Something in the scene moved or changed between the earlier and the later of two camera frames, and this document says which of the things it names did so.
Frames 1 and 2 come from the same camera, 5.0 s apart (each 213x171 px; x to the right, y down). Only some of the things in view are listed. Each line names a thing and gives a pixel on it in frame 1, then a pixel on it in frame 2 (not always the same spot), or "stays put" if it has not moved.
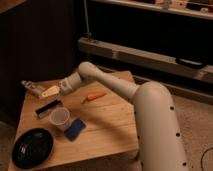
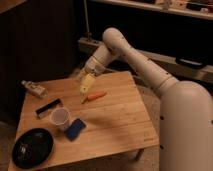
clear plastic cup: [59, 116] stays put
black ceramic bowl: [32, 148] stays put
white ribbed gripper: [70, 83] -> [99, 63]
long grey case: [149, 60] stays put
